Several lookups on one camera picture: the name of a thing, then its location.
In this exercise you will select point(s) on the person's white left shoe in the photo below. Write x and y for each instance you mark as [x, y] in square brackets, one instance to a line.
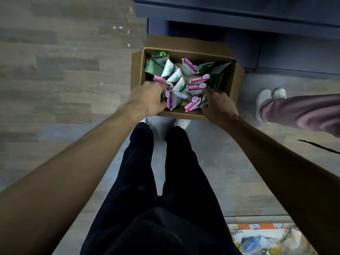
[143, 120]

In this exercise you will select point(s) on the person's right hand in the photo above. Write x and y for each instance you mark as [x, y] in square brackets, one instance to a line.
[219, 107]

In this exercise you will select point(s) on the person's left fingers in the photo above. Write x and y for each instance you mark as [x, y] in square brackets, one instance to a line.
[161, 95]

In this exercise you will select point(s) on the person's left forearm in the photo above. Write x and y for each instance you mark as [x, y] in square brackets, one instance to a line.
[66, 169]

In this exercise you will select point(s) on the person's right fingers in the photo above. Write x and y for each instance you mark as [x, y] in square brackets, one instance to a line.
[211, 94]

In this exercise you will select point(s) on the brown cardboard box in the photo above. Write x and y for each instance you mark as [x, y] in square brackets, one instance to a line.
[186, 47]

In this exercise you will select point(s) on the person's black trousers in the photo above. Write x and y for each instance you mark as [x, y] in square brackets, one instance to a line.
[164, 204]

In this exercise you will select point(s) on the pink label cream tube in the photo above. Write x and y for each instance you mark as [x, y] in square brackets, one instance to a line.
[172, 101]

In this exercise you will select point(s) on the person's right forearm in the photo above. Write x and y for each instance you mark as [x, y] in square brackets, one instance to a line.
[286, 177]

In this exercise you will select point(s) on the person's white right shoe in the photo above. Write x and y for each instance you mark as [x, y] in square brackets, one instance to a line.
[183, 123]

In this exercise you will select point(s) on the person's left hand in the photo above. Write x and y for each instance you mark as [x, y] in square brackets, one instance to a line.
[144, 99]

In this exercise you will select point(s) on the person's white shoe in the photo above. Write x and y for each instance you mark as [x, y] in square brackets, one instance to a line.
[262, 102]
[279, 93]
[183, 123]
[143, 120]

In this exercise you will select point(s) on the pile of pink white tubes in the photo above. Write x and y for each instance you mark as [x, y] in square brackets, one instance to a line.
[198, 80]

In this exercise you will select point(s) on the pile of green white tubes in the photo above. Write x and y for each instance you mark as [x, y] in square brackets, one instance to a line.
[170, 69]

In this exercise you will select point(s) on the clear plastic bag of goods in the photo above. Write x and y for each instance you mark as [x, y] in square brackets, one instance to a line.
[268, 241]

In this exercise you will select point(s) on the dark blue shelf unit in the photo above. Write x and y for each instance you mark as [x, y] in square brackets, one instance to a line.
[265, 23]

